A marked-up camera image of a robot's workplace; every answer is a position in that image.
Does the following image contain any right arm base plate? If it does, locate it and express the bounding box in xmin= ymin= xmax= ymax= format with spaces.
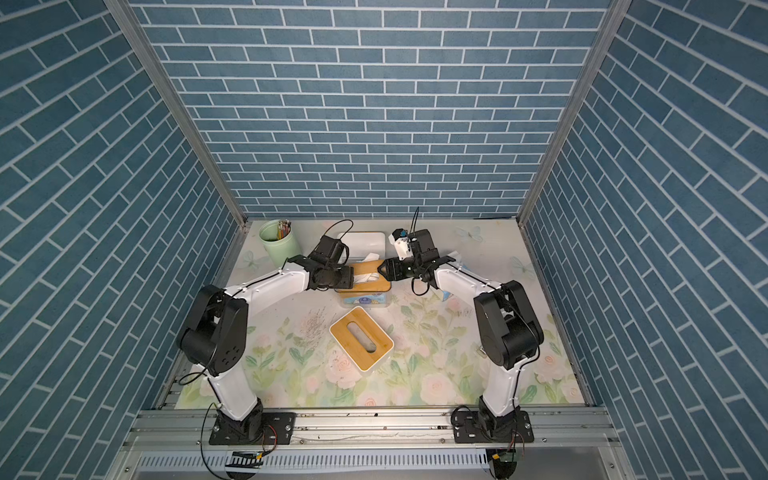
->
xmin=450 ymin=405 xmax=535 ymax=445

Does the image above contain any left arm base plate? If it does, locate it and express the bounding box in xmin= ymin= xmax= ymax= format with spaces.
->
xmin=209 ymin=410 xmax=297 ymax=447

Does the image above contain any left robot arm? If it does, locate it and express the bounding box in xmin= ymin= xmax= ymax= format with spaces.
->
xmin=177 ymin=235 xmax=354 ymax=443

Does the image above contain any aluminium mounting rail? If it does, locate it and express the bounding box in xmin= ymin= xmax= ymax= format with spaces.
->
xmin=123 ymin=406 xmax=620 ymax=451

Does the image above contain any green pencil cup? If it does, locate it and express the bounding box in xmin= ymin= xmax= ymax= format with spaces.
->
xmin=258 ymin=220 xmax=302 ymax=268

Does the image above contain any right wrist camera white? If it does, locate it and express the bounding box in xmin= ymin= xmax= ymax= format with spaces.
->
xmin=388 ymin=228 xmax=413 ymax=260

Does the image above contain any bundle of coloured pencils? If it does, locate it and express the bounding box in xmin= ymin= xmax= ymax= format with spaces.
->
xmin=277 ymin=220 xmax=291 ymax=240

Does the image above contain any blue tissue pack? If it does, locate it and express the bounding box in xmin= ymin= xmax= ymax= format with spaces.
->
xmin=435 ymin=257 xmax=476 ymax=305
xmin=341 ymin=251 xmax=390 ymax=306

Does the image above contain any white box with bamboo lid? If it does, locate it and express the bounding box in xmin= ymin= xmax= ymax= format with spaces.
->
xmin=330 ymin=306 xmax=394 ymax=372

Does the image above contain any white plastic box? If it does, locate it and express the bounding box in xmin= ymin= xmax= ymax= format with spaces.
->
xmin=337 ymin=232 xmax=387 ymax=263

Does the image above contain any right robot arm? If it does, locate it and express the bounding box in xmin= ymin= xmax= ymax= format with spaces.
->
xmin=377 ymin=228 xmax=544 ymax=445

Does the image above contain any bamboo lid with slot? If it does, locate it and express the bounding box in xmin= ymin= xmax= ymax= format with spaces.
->
xmin=336 ymin=260 xmax=391 ymax=294

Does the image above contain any clear plastic tissue box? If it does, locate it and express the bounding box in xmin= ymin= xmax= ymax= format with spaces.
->
xmin=335 ymin=257 xmax=394 ymax=308

